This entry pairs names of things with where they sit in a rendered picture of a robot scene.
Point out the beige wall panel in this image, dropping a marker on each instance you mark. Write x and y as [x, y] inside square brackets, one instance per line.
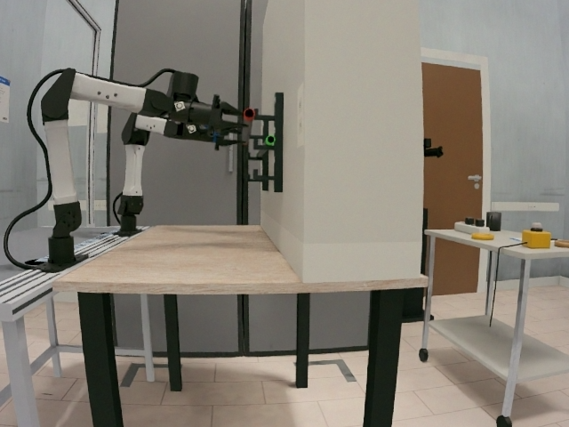
[352, 202]

